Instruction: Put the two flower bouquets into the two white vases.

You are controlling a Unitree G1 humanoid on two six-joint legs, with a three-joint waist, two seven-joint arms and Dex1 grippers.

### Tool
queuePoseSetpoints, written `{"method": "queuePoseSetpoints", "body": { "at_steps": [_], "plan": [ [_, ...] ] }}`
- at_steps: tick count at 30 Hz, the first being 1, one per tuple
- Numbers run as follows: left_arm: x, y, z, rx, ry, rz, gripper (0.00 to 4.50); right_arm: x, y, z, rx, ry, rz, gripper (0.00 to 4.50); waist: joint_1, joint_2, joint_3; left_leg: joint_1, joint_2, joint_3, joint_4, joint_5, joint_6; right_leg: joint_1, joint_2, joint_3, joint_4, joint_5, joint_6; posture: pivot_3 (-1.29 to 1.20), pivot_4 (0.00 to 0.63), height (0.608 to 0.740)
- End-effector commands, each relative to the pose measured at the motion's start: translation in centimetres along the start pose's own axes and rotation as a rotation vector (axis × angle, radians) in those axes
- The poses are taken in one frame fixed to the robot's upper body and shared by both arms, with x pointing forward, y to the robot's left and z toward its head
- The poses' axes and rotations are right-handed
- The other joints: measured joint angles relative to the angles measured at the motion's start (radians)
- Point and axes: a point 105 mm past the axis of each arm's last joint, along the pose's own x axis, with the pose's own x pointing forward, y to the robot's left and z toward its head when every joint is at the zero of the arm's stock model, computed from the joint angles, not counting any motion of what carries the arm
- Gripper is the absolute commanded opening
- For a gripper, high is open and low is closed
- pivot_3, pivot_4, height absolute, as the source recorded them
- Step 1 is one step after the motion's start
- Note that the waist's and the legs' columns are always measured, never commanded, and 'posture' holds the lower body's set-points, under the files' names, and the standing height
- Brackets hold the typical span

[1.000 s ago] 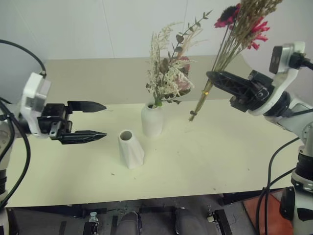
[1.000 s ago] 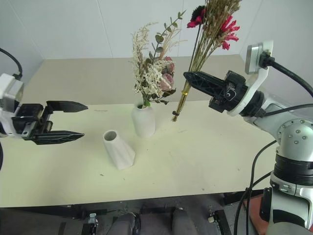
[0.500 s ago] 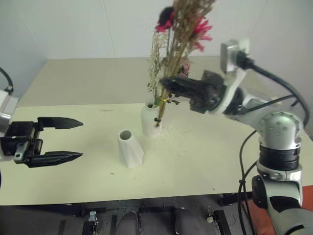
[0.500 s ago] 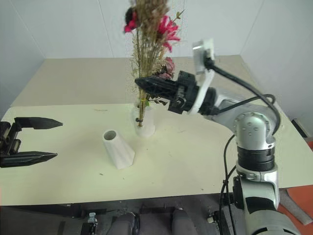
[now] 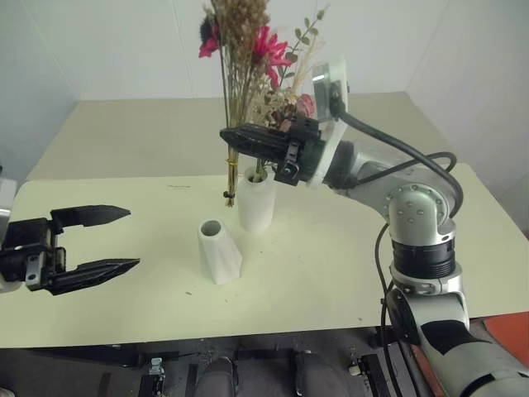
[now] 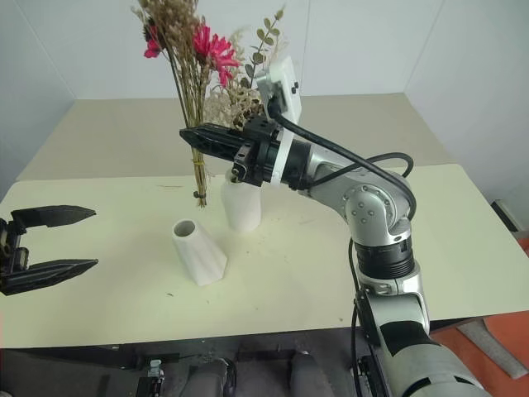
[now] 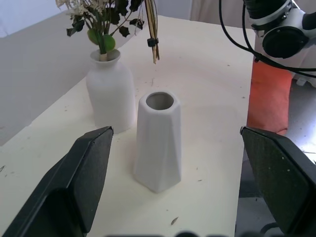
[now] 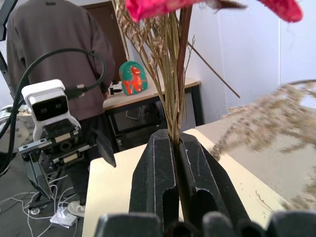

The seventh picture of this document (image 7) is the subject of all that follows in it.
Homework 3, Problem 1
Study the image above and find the dried yellow-stemmed flower bouquet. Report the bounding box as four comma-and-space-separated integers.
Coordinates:
129, 0, 160, 65

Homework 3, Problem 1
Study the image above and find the beige curtain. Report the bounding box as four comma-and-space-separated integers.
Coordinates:
190, 0, 250, 29

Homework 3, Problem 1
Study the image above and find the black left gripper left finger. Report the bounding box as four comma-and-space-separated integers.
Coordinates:
0, 126, 114, 237

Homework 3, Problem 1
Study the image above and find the green and white flower bouquet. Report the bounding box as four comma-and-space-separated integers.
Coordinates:
55, 0, 145, 62

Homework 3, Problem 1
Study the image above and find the white faceted tapered vase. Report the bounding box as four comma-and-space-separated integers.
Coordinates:
133, 91, 183, 194

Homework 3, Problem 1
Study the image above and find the white robot arm with cables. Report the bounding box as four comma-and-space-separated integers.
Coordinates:
219, 0, 316, 74

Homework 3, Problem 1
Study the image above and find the white bottle-shaped vase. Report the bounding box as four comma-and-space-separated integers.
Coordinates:
85, 48, 136, 135

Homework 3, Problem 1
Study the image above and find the orange cushion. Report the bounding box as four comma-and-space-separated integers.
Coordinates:
246, 60, 294, 135

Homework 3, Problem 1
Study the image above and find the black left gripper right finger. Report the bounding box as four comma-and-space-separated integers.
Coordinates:
240, 126, 316, 237

